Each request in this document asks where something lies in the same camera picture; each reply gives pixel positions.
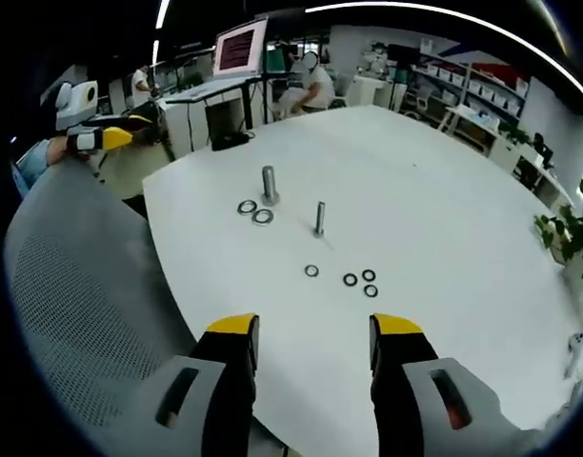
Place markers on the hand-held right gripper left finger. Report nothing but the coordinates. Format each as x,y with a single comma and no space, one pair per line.
225,376

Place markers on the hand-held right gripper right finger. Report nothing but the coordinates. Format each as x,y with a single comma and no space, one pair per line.
406,366

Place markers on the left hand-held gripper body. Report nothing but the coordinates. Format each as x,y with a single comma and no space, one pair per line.
77,102

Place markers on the small metal washer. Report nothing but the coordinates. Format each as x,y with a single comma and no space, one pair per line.
307,271
363,274
366,290
345,280

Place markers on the large metal washer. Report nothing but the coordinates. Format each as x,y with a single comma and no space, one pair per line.
240,207
255,217

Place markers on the thick threaded stud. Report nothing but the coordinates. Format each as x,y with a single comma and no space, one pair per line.
268,185

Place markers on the thin threaded stud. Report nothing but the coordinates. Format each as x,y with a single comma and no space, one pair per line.
320,219

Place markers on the white standing desk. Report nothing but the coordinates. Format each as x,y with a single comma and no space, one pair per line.
196,109

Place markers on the black box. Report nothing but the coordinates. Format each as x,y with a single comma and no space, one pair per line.
229,139

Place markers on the large display screen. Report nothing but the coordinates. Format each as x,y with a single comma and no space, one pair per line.
239,47

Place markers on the grey mesh office chair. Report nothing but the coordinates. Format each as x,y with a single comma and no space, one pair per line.
82,285

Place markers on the green potted plant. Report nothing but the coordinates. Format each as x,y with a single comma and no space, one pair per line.
570,233

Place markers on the white side desk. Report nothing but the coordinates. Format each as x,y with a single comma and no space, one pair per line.
510,147

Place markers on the small potted plant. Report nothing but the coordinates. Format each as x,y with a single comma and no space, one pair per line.
513,133

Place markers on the storage shelf with bins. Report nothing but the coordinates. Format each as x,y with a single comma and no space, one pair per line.
477,83

